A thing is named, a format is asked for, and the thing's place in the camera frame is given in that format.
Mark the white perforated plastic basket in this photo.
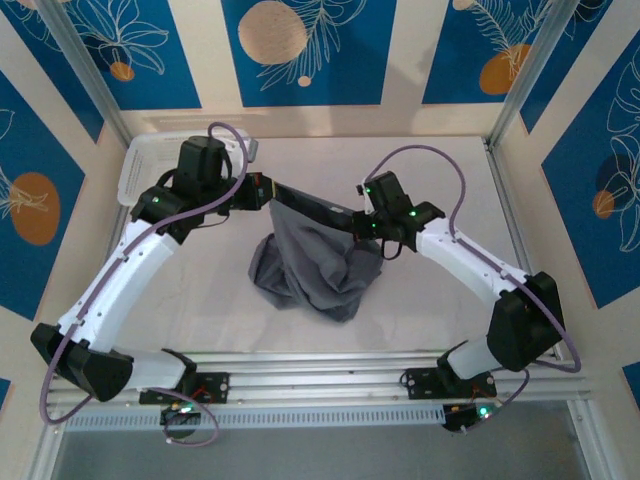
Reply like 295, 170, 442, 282
118, 128, 251, 207

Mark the white slotted cable duct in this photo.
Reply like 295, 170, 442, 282
64, 404, 446, 434

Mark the grey t-shirt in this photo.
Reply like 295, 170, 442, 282
248, 183, 386, 325

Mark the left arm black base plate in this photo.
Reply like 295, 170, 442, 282
139, 372, 231, 406

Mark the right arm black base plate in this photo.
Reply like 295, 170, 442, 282
401, 367, 496, 401

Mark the aluminium frame post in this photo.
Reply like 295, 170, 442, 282
487, 0, 571, 151
37, 0, 135, 149

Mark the right gripper thin black cable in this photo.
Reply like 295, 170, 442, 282
377, 238, 406, 262

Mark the aluminium frame bar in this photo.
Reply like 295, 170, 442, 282
569, 399, 604, 480
27, 424, 69, 480

